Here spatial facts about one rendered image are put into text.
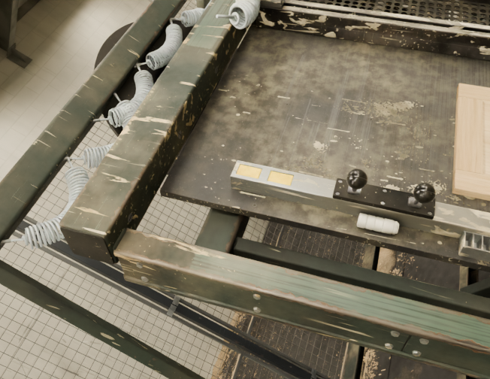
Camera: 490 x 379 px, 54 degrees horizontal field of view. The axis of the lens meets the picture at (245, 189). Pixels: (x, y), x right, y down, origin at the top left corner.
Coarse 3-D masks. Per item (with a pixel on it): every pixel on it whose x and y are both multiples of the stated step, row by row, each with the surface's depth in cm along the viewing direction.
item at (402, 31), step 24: (264, 0) 138; (288, 0) 144; (264, 24) 146; (288, 24) 144; (312, 24) 142; (336, 24) 139; (360, 24) 137; (384, 24) 135; (408, 24) 134; (432, 24) 135; (456, 24) 133; (408, 48) 138; (432, 48) 136; (456, 48) 134; (480, 48) 132
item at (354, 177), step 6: (348, 174) 88; (354, 174) 87; (360, 174) 87; (366, 174) 88; (348, 180) 88; (354, 180) 87; (360, 180) 87; (366, 180) 87; (348, 186) 98; (354, 186) 88; (360, 186) 87; (348, 192) 98; (354, 192) 98; (360, 192) 98
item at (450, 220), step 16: (240, 176) 103; (304, 176) 103; (256, 192) 105; (272, 192) 103; (288, 192) 101; (304, 192) 100; (320, 192) 100; (336, 208) 101; (352, 208) 99; (368, 208) 98; (448, 208) 96; (464, 208) 96; (400, 224) 98; (416, 224) 97; (432, 224) 96; (448, 224) 94; (464, 224) 94; (480, 224) 94
